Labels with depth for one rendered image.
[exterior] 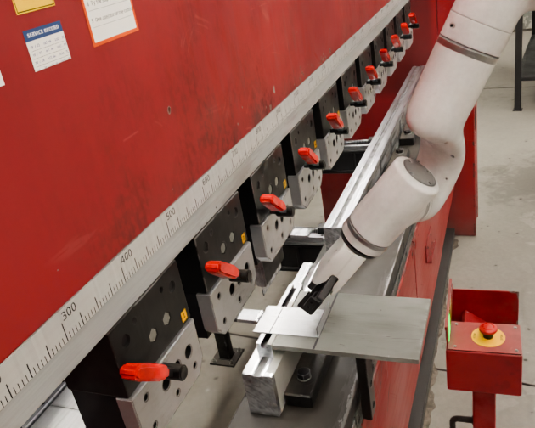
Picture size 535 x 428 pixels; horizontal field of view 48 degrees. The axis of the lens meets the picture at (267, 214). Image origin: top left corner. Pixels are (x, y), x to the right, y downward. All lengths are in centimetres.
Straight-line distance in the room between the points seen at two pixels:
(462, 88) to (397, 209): 20
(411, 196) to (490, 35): 25
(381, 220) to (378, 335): 25
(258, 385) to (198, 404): 146
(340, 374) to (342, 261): 30
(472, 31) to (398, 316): 53
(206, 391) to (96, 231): 205
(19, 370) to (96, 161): 21
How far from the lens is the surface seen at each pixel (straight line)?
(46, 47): 58
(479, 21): 89
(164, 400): 75
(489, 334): 144
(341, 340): 111
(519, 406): 245
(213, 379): 267
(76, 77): 60
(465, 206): 340
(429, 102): 90
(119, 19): 67
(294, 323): 116
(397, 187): 93
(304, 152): 110
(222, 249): 85
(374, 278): 150
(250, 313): 121
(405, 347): 108
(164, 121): 72
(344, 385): 121
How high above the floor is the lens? 168
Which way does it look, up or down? 25 degrees down
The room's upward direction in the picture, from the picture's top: 10 degrees counter-clockwise
